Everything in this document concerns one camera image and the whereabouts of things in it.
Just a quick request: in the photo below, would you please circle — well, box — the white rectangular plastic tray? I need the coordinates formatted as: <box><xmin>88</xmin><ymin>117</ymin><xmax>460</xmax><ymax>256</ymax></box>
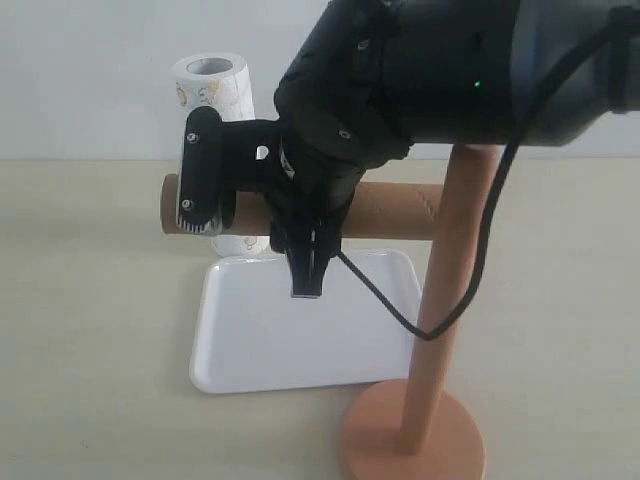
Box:
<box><xmin>190</xmin><ymin>256</ymin><xmax>413</xmax><ymax>394</ymax></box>

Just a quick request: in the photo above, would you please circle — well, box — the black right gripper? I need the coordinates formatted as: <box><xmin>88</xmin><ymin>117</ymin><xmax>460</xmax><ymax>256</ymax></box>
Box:
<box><xmin>235</xmin><ymin>120</ymin><xmax>366</xmax><ymax>298</ymax></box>

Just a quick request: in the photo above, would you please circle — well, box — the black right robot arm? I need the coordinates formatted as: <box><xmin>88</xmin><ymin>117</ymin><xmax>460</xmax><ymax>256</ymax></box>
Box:
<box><xmin>221</xmin><ymin>1</ymin><xmax>639</xmax><ymax>298</ymax></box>

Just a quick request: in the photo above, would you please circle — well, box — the brown cardboard tube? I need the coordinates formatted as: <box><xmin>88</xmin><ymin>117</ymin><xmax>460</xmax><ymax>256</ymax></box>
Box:
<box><xmin>158</xmin><ymin>174</ymin><xmax>446</xmax><ymax>242</ymax></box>

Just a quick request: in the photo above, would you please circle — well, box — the white printed paper towel roll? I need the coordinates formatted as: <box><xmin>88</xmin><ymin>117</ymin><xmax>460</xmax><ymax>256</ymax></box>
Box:
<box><xmin>173</xmin><ymin>53</ymin><xmax>268</xmax><ymax>257</ymax></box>

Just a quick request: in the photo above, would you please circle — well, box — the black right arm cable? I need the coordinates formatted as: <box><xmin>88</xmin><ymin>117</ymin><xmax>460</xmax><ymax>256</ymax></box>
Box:
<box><xmin>337</xmin><ymin>0</ymin><xmax>640</xmax><ymax>342</ymax></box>

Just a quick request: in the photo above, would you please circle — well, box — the wooden paper towel holder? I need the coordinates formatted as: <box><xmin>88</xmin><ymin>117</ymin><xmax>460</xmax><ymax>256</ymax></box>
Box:
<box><xmin>341</xmin><ymin>145</ymin><xmax>500</xmax><ymax>479</ymax></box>

